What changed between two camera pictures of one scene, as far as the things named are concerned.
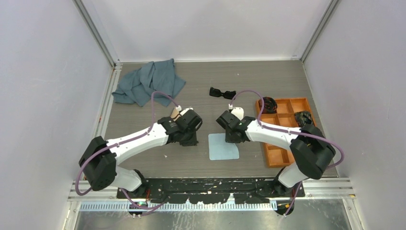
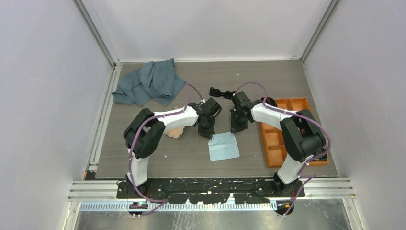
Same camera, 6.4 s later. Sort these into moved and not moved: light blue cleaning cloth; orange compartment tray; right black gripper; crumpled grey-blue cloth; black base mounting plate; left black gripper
Moved: left black gripper; right black gripper
Not moved: orange compartment tray; crumpled grey-blue cloth; light blue cleaning cloth; black base mounting plate
